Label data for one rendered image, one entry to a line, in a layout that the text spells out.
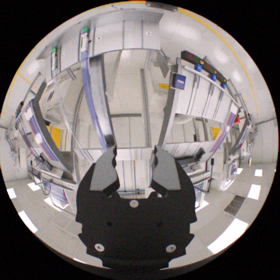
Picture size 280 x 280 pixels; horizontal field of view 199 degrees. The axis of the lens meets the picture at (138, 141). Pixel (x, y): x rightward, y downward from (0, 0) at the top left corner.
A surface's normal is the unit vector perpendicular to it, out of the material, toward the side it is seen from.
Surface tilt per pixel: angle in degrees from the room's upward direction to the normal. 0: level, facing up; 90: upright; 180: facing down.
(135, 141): 90
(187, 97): 42
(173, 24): 0
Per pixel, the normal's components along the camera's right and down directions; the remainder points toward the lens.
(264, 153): -1.00, 0.04
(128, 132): 0.08, -0.11
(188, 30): 0.04, 0.99
